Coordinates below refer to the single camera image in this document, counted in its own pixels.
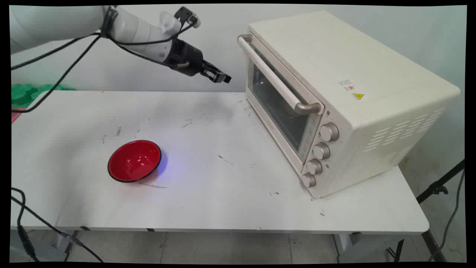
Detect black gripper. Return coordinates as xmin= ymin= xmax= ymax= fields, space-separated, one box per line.
xmin=165 ymin=38 xmax=232 ymax=83

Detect oven glass door with handle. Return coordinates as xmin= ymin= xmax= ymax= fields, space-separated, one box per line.
xmin=237 ymin=33 xmax=326 ymax=174

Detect red bowl with black rim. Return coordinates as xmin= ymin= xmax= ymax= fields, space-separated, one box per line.
xmin=107 ymin=140 xmax=163 ymax=183

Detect silver oven knob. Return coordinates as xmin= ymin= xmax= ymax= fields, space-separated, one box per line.
xmin=301 ymin=172 xmax=317 ymax=188
xmin=306 ymin=159 xmax=323 ymax=175
xmin=312 ymin=142 xmax=331 ymax=160
xmin=320 ymin=122 xmax=340 ymax=142

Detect cream toaster oven body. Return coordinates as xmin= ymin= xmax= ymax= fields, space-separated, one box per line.
xmin=244 ymin=10 xmax=461 ymax=200

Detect green plastic object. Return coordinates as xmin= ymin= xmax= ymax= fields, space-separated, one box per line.
xmin=11 ymin=83 xmax=77 ymax=108

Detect pink flat object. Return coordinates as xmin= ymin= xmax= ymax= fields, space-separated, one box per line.
xmin=11 ymin=107 xmax=28 ymax=124

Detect black tripod stand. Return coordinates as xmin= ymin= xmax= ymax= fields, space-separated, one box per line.
xmin=387 ymin=159 xmax=465 ymax=263

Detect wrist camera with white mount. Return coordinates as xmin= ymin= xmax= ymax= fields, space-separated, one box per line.
xmin=159 ymin=6 xmax=202 ymax=36

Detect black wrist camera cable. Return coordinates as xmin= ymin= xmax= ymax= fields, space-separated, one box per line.
xmin=106 ymin=22 xmax=197 ymax=69

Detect black arm cable thick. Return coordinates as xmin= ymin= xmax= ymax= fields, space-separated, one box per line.
xmin=11 ymin=33 xmax=103 ymax=113

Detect black arm cable thin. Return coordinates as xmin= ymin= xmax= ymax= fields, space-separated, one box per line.
xmin=11 ymin=32 xmax=102 ymax=70

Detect white table frame bracket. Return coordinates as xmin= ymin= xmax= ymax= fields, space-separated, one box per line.
xmin=332 ymin=232 xmax=406 ymax=263

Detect black thin floor cable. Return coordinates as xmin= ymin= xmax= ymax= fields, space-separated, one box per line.
xmin=11 ymin=196 xmax=104 ymax=263

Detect black cable with connector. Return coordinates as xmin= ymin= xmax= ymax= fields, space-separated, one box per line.
xmin=11 ymin=187 xmax=40 ymax=262

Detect grey hanging cable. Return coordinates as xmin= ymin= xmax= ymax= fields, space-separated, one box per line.
xmin=428 ymin=169 xmax=466 ymax=262

